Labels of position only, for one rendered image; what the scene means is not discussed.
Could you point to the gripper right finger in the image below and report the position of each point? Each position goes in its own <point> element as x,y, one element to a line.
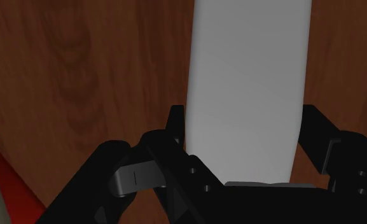
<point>350,155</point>

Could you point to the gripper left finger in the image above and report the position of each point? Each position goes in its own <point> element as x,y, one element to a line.
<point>158,145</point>

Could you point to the brown wooden table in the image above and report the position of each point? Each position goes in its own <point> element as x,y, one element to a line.
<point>87,77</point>

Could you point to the white rounded cylinder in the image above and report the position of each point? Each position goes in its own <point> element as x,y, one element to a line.
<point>248,93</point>

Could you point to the red robot stand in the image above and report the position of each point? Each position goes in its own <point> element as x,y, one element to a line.
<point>12,189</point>

